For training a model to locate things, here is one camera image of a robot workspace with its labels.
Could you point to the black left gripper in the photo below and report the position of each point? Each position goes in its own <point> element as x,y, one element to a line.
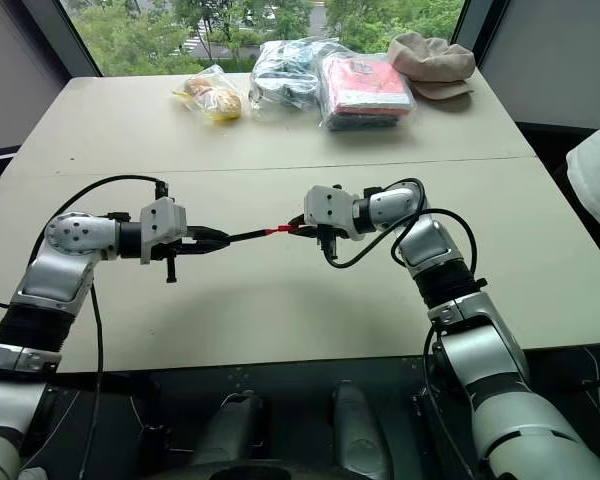
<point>190,245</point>

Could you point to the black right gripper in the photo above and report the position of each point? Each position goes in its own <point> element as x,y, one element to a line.
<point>330,239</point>

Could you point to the red marker cap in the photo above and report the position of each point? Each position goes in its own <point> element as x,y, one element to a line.
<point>283,228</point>

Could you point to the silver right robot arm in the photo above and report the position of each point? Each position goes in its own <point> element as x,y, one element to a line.
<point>500,400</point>

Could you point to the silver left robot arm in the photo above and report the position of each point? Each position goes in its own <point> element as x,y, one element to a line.
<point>62,280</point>

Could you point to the beige flat cap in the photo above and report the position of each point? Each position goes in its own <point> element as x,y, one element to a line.
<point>430,62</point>

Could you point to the plastic bag of toy bread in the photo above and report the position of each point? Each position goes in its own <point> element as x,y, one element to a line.
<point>220,97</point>

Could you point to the plastic bag of red cloths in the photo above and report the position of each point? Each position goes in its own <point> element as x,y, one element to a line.
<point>365,90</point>

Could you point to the plastic bag of blue items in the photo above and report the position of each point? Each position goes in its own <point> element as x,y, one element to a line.
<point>285,75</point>

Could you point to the dark rounded shape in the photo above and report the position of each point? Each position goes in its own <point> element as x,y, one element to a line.
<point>230,430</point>

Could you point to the white cloth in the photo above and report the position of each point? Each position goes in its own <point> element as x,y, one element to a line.
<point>597,175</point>

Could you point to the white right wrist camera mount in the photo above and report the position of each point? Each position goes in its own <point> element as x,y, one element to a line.
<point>330,207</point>

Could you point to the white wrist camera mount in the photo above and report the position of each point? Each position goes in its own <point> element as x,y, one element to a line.
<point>330,207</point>
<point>162,220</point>

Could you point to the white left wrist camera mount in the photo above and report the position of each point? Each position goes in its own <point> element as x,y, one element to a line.
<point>162,220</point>

